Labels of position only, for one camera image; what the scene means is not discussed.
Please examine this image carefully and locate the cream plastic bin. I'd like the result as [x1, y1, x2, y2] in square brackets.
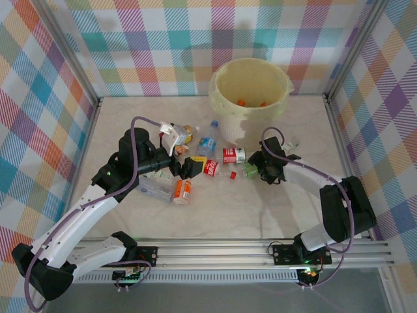
[209, 57, 295, 148]

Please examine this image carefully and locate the aluminium corner post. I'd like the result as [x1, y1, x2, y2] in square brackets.
[31, 0, 102, 105]
[324, 0, 394, 100]

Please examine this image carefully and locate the aluminium side rail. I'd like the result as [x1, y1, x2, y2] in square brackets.
[57, 97, 104, 244]
[324, 94, 375, 242]

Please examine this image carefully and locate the green-label plastic bottle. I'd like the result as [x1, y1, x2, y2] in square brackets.
[241, 161, 261, 181]

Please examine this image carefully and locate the orange-label plastic bottle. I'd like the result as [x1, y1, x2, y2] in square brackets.
[171, 178, 194, 206]

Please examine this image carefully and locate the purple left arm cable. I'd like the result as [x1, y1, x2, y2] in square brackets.
[24, 116, 163, 312]

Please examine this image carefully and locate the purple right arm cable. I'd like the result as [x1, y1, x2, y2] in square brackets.
[260, 126, 355, 290]

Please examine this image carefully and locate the slotted cable duct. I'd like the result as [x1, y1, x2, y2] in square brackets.
[76, 272, 300, 284]

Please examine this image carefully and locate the small green-white label bottle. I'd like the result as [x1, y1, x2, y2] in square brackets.
[143, 169, 175, 184]
[282, 138, 301, 153]

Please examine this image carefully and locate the small circuit board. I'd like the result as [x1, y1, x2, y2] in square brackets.
[112, 269, 144, 284]
[298, 267, 322, 282]

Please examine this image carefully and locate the red-label clear bottle red cap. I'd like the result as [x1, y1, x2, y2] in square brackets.
[222, 146, 252, 165]

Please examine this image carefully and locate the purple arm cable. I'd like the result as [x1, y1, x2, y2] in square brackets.
[260, 126, 355, 290]
[24, 116, 163, 312]

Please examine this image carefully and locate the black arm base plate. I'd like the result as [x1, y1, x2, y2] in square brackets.
[272, 243, 332, 267]
[130, 246, 159, 267]

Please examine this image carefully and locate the aluminium front rail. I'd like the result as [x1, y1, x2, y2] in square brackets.
[70, 237, 394, 271]

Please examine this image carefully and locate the large clear bluish bottle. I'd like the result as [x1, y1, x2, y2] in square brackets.
[138, 177, 175, 205]

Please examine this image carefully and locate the small blue-label water bottle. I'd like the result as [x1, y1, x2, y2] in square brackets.
[196, 119, 220, 158]

